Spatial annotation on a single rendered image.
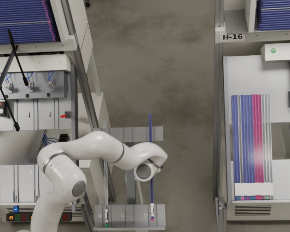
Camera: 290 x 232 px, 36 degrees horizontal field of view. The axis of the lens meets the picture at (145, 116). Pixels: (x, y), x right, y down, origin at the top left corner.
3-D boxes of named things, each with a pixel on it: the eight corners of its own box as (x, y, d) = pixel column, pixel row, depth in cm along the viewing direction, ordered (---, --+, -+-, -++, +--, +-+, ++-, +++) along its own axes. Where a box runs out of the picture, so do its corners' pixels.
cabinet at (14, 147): (106, 226, 298) (89, 167, 255) (5, 227, 306) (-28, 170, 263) (116, 152, 344) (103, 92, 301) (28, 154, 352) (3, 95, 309)
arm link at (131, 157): (126, 121, 170) (160, 146, 195) (98, 153, 171) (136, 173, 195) (140, 135, 165) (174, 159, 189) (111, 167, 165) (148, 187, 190)
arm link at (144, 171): (147, 153, 196) (133, 170, 196) (144, 155, 182) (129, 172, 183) (162, 167, 195) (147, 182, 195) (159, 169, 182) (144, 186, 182)
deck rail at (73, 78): (79, 202, 232) (76, 204, 226) (76, 202, 232) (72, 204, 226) (77, 65, 235) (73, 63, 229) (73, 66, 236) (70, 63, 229)
